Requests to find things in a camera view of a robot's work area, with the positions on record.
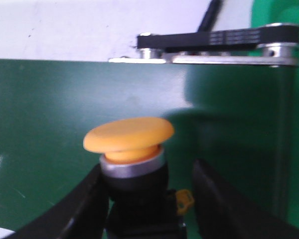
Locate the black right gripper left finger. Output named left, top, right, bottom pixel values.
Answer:
left=13, top=165, right=109, bottom=239

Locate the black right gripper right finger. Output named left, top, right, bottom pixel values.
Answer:
left=192, top=159, right=299, bottom=239

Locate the yellow mushroom push button switch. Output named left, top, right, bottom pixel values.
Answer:
left=83, top=117, right=194, bottom=239

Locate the green conveyor belt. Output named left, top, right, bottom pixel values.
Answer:
left=0, top=22, right=299, bottom=231

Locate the black drive timing belt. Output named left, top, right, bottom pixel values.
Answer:
left=136, top=0, right=299, bottom=52

